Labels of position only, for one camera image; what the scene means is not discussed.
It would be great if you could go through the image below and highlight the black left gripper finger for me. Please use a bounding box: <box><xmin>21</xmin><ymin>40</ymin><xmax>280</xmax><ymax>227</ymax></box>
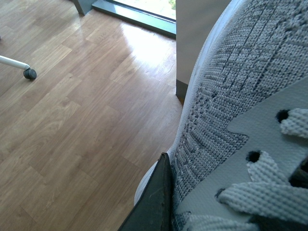
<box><xmin>119</xmin><ymin>153</ymin><xmax>173</xmax><ymax>231</ymax></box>

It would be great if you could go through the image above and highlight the white chair leg with caster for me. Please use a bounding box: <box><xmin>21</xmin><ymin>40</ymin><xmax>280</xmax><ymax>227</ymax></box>
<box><xmin>0</xmin><ymin>56</ymin><xmax>37</xmax><ymax>80</ymax></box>

